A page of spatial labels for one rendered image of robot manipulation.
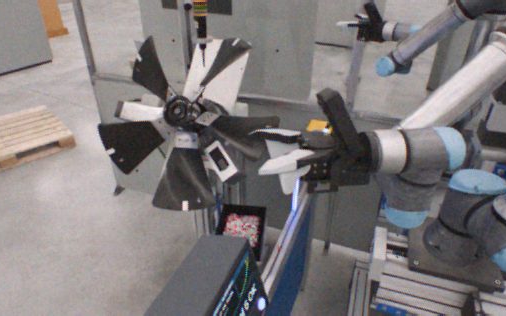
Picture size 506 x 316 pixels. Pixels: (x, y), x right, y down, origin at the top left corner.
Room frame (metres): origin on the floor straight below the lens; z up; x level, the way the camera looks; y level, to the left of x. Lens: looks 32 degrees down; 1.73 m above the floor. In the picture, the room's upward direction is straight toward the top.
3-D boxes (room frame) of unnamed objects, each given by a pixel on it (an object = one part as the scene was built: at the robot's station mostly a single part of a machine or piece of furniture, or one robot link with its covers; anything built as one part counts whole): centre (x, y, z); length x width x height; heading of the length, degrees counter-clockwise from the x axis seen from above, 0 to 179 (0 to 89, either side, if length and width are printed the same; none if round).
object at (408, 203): (0.53, -0.29, 1.34); 0.11 x 0.08 x 0.11; 6
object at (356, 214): (1.83, -0.10, 0.50); 2.59 x 0.03 x 0.91; 69
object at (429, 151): (0.51, -0.29, 1.43); 0.11 x 0.08 x 0.09; 96
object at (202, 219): (1.31, 0.25, 0.46); 0.09 x 0.05 x 0.91; 69
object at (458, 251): (0.67, -0.54, 1.09); 0.15 x 0.15 x 0.10
